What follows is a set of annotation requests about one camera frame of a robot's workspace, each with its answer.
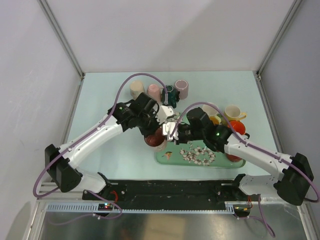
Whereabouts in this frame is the blue floral mug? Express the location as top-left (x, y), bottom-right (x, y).
top-left (209, 115), bottom-right (222, 125)

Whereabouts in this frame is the mauve mug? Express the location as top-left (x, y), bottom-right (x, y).
top-left (174, 79), bottom-right (189, 100)

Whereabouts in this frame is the light pink mug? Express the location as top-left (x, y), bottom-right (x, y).
top-left (147, 84), bottom-right (161, 103)

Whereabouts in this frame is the red mug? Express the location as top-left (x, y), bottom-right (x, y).
top-left (226, 154), bottom-right (243, 163)

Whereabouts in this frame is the cream floral mug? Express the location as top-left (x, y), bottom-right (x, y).
top-left (129, 80), bottom-right (145, 100)

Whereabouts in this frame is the green floral tray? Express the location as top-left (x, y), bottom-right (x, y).
top-left (154, 140), bottom-right (246, 169)

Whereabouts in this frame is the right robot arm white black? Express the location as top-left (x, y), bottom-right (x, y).
top-left (167, 107), bottom-right (315, 206)

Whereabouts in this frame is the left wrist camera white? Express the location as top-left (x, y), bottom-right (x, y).
top-left (155, 105), bottom-right (175, 125)

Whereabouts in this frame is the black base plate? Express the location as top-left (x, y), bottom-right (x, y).
top-left (82, 180), bottom-right (258, 210)

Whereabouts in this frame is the light green mug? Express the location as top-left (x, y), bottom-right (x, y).
top-left (202, 102), bottom-right (220, 117)

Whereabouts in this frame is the orange mug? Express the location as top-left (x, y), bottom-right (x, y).
top-left (229, 120), bottom-right (250, 139)

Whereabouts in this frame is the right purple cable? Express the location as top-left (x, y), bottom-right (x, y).
top-left (168, 101), bottom-right (320, 238)

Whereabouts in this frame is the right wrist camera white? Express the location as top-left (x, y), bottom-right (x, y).
top-left (162, 122), bottom-right (179, 142)

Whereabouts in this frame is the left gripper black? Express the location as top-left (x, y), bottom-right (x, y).
top-left (136, 108), bottom-right (164, 138)

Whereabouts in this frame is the dark green mug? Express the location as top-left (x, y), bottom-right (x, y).
top-left (161, 85), bottom-right (180, 109)

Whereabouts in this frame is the grey cable duct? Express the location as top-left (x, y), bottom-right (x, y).
top-left (45, 202), bottom-right (249, 214)

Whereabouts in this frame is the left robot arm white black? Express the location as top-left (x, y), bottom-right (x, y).
top-left (45, 93), bottom-right (174, 200)

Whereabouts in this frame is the yellow mug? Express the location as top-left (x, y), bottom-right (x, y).
top-left (223, 105), bottom-right (247, 121)

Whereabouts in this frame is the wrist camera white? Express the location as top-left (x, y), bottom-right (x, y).
top-left (162, 122), bottom-right (179, 142)
top-left (155, 105), bottom-right (175, 125)

